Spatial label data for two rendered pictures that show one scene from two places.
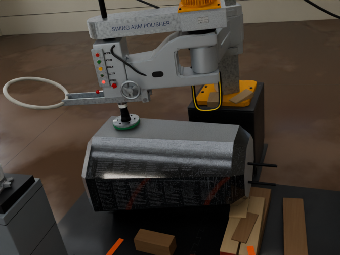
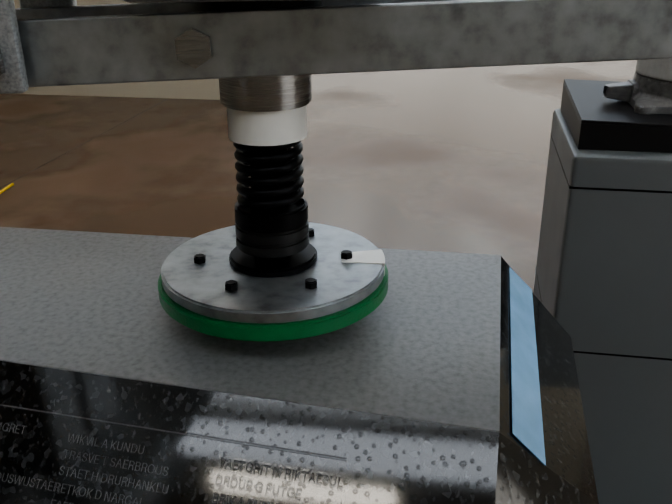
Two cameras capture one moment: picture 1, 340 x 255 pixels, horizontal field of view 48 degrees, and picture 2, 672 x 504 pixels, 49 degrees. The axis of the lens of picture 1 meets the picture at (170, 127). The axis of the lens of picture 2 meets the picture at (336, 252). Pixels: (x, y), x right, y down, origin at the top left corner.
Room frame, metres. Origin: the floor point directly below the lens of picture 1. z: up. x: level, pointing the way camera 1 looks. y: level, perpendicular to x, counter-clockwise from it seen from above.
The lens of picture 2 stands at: (3.34, 0.28, 1.17)
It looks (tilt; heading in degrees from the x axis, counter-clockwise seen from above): 23 degrees down; 169
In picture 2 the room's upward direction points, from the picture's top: 1 degrees counter-clockwise
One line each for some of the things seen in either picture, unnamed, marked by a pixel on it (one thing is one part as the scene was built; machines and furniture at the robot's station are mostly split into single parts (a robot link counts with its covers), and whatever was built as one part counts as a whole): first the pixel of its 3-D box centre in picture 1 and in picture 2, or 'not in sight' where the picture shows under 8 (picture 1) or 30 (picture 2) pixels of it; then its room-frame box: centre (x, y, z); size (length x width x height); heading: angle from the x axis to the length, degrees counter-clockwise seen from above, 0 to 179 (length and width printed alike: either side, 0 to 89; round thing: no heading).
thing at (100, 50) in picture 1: (100, 68); not in sight; (2.60, 0.42, 1.37); 0.08 x 0.03 x 0.28; 82
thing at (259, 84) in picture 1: (228, 128); not in sight; (3.20, -0.57, 0.37); 0.66 x 0.66 x 0.74; 66
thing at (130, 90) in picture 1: (131, 88); not in sight; (2.56, 0.24, 1.20); 0.15 x 0.10 x 0.15; 82
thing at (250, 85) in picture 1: (226, 91); not in sight; (3.20, -0.57, 0.76); 0.49 x 0.49 x 0.05; 66
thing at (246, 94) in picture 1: (241, 96); not in sight; (2.98, -0.66, 0.80); 0.20 x 0.10 x 0.05; 117
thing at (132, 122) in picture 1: (126, 121); (274, 268); (2.70, 0.34, 0.87); 0.22 x 0.22 x 0.04
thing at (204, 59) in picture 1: (203, 56); not in sight; (2.61, -0.31, 1.34); 0.19 x 0.19 x 0.20
